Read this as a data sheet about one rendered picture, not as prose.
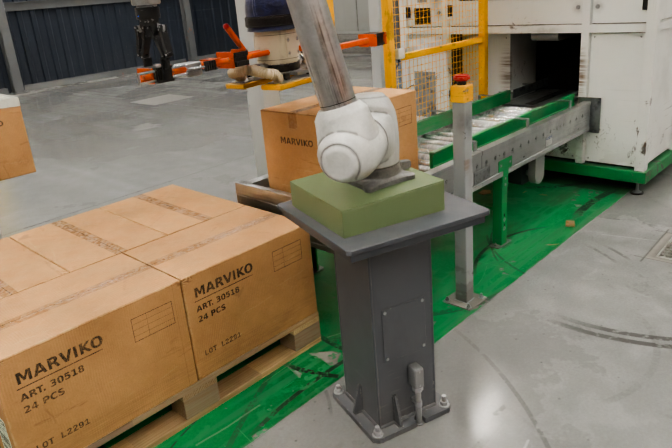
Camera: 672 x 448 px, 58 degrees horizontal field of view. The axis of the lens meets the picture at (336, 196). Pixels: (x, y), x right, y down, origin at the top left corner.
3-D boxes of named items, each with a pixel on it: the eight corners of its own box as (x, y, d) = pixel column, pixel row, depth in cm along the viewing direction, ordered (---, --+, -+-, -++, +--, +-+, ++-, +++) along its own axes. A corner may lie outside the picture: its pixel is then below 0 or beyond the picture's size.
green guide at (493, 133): (570, 106, 402) (571, 92, 399) (586, 107, 395) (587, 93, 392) (429, 168, 295) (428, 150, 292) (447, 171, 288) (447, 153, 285)
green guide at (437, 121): (497, 100, 438) (497, 88, 435) (510, 101, 431) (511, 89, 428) (347, 155, 331) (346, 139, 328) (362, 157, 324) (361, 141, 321)
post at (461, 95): (462, 294, 289) (459, 82, 256) (474, 298, 284) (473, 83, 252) (454, 300, 284) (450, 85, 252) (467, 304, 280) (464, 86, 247)
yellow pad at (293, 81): (315, 75, 257) (313, 63, 256) (334, 75, 252) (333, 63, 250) (260, 90, 232) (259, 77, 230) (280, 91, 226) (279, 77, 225)
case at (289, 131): (354, 162, 318) (349, 85, 305) (419, 173, 292) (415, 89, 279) (270, 196, 276) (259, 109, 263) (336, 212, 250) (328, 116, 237)
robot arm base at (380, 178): (427, 174, 190) (426, 157, 188) (368, 193, 180) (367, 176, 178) (392, 163, 205) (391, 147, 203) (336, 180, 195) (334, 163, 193)
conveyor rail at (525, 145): (582, 129, 401) (583, 100, 395) (590, 130, 398) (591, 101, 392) (345, 252, 247) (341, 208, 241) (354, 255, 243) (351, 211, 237)
